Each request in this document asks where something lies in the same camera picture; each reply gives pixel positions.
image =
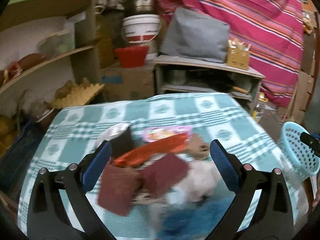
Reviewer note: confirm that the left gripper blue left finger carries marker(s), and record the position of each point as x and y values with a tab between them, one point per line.
94	165

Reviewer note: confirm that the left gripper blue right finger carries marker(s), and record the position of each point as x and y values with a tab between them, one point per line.
227	164

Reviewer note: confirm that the black silver foil bag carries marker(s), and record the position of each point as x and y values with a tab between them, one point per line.
119	136

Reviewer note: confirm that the light blue plastic basket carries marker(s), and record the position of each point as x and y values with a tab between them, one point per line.
299	154

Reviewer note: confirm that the white crumpled tissue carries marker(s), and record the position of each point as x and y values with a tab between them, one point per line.
200	182

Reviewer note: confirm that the clear oil bottle yellow label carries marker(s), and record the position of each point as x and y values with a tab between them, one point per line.
258	111

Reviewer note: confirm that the orange snack wrapper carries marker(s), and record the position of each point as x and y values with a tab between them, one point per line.
138	156

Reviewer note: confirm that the pink snack wrapper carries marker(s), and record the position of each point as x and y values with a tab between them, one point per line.
152	134

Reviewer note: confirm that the blue plastic crate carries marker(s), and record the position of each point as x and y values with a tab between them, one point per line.
17	159

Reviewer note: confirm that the yellow egg tray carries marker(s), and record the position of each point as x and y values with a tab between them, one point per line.
73	94

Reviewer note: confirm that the large cardboard box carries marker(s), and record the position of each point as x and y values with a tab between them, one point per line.
127	83

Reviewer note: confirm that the grey wooden shelf unit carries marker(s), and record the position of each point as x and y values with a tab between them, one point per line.
182	75

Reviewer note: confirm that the red plastic basin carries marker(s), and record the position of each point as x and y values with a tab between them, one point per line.
132	57

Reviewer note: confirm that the red striped cloth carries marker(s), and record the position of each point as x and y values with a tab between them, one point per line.
272	28

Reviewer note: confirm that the white plastic bucket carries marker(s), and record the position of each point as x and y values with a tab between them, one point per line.
142	30

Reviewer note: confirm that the steel cooking pot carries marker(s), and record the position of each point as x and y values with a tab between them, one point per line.
138	7

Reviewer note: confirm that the pan with wooden handle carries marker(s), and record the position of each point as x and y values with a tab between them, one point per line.
238	90

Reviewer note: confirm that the wooden wall shelf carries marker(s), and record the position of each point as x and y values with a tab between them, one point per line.
45	44

